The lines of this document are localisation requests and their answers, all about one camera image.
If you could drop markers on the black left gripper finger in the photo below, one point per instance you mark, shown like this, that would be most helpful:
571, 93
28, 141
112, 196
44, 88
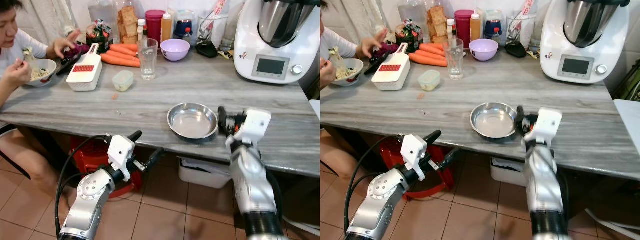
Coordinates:
156, 157
135, 136
451, 156
433, 136

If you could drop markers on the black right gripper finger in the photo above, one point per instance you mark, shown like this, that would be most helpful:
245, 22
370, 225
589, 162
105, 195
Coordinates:
520, 120
223, 120

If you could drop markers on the stainless steel plate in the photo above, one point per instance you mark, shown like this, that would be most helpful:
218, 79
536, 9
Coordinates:
494, 121
192, 122

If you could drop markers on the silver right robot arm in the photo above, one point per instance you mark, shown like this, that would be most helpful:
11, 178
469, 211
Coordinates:
542, 180
252, 180

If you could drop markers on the red plastic stool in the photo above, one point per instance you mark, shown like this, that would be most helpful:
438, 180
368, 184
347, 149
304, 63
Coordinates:
85, 155
395, 155

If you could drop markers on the white plastic storage box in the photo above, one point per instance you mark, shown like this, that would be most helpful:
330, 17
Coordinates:
200, 174
505, 173

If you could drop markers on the small lidded plastic container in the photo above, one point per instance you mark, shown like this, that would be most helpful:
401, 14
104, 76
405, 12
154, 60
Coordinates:
429, 80
123, 81

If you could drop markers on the small black pouch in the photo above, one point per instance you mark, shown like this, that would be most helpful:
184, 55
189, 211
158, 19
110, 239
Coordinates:
206, 50
515, 49

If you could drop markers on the orange carrot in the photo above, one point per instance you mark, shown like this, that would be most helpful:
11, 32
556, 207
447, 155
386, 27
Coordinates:
430, 54
431, 47
120, 61
124, 48
122, 55
427, 61

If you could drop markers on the clear drinking glass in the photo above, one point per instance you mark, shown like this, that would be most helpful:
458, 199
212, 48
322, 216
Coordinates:
148, 60
454, 60

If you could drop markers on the white grater with red blade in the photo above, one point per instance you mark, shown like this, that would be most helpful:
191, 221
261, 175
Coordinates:
392, 70
85, 70

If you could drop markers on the purple plastic bowl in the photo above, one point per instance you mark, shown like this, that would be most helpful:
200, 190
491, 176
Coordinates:
175, 50
483, 49

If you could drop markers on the white side counter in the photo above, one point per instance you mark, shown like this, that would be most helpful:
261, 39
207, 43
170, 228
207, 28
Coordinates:
629, 120
315, 107

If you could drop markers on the clear plastic tub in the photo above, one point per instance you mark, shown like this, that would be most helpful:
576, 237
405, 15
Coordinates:
519, 35
210, 35

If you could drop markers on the clear glass jar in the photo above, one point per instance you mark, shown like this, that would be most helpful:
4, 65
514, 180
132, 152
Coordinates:
537, 32
232, 35

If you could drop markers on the white kitchen cooking machine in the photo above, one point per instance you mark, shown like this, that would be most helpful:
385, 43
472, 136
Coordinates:
585, 50
280, 50

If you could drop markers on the small red capped bottle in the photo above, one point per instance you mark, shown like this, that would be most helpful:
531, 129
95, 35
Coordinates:
496, 36
187, 36

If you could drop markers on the black smartphone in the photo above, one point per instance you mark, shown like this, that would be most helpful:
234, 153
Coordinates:
375, 65
67, 66

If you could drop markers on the magenta plastic bag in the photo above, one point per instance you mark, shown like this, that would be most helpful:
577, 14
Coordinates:
80, 51
389, 50

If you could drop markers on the grey bowl of noodles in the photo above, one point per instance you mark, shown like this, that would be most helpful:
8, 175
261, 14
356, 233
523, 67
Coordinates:
46, 77
354, 77

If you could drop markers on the orange sauce bottle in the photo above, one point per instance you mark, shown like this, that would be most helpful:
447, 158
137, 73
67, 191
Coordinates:
166, 27
475, 27

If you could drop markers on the blue jar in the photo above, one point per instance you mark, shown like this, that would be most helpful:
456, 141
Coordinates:
185, 20
494, 20

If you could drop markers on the green snack packet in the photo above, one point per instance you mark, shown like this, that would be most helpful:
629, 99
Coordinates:
99, 35
409, 35

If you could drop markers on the white capped seasoning bottle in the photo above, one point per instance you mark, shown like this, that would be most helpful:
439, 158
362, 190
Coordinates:
451, 29
141, 29

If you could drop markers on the long cling wrap box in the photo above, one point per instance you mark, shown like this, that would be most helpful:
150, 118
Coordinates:
216, 12
524, 12

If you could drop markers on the magenta plastic canister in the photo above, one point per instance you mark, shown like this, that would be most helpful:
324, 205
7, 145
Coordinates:
464, 25
155, 25

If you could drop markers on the pack of toast bread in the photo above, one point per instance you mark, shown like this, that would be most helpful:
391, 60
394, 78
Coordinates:
128, 25
437, 25

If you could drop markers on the person in white t-shirt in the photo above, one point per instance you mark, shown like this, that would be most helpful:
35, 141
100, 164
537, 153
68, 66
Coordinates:
10, 35
330, 47

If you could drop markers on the large clear plastic bottle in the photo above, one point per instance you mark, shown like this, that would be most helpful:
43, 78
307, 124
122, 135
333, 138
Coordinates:
412, 12
102, 12

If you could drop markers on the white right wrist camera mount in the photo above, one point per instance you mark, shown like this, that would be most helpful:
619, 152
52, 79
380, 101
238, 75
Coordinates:
546, 125
255, 125

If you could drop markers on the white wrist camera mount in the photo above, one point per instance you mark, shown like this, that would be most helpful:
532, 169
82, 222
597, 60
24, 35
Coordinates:
546, 125
413, 150
255, 125
119, 150

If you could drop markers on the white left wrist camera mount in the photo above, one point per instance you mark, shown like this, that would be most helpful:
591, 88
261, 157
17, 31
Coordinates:
119, 150
413, 150

